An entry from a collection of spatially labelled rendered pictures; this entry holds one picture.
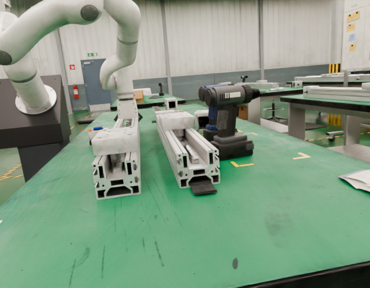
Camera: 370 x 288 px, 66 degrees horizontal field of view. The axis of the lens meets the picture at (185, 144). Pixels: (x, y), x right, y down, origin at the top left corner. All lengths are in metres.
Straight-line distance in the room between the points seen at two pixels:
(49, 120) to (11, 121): 0.17
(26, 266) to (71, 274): 0.08
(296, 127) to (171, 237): 2.63
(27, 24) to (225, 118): 0.80
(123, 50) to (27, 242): 0.91
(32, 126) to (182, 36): 11.42
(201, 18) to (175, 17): 1.08
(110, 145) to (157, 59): 11.77
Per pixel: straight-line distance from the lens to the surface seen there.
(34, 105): 1.55
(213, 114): 1.09
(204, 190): 0.63
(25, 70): 1.41
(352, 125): 3.41
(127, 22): 1.20
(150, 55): 12.46
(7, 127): 1.55
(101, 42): 12.53
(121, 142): 0.71
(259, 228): 0.50
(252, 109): 3.80
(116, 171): 0.70
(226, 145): 0.86
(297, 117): 3.02
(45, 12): 1.21
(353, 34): 4.39
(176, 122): 0.96
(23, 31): 1.25
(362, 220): 0.56
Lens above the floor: 1.03
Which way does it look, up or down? 13 degrees down
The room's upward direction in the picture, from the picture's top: 5 degrees counter-clockwise
